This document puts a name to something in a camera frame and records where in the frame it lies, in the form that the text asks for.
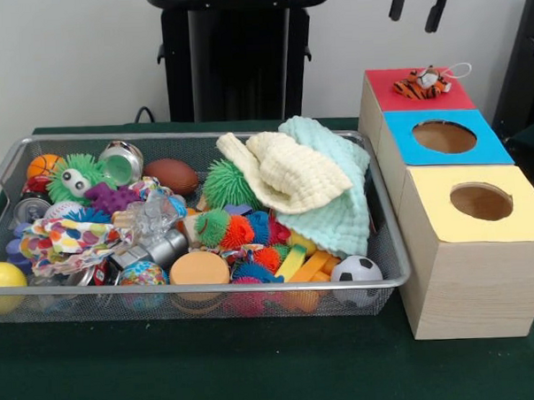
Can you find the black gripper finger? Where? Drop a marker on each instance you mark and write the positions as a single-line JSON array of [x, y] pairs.
[[396, 4], [434, 11]]

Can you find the small plush tiger toy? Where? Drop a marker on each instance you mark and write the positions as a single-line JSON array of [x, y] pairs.
[[421, 86]]

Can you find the cream muslin cloth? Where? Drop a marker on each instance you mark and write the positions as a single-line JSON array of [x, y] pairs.
[[301, 176]]

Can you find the mint green cloth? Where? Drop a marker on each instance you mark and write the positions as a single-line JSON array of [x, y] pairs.
[[339, 232]]

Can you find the green puffer toy with eyes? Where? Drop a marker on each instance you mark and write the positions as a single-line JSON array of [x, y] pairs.
[[226, 184], [58, 182]]

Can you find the brown ball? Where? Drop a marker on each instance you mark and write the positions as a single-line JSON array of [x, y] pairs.
[[173, 176]]

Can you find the clear plastic bottle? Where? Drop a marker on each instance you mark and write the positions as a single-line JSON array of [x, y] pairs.
[[152, 216]]

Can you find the white polka dot cloth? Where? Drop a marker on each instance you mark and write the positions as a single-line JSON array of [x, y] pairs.
[[65, 240]]

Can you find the wooden box with three holes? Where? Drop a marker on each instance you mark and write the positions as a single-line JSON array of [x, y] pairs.
[[475, 288]]

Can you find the shallow metal mesh bin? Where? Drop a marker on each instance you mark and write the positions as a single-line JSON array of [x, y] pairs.
[[121, 310]]

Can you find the black upright panel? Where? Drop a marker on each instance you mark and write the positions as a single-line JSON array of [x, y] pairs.
[[527, 64]]

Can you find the small soccer ball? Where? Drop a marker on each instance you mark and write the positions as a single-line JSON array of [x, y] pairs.
[[354, 271]]

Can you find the orange foam disc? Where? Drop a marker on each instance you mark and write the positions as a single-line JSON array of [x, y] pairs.
[[200, 269]]

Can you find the small orange basketball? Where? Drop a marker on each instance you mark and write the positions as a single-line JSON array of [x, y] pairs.
[[41, 165]]

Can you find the yellow smiley ball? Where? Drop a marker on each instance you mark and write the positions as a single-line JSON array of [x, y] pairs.
[[2, 278]]

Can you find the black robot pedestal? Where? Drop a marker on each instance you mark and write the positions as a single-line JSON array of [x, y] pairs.
[[243, 55]]

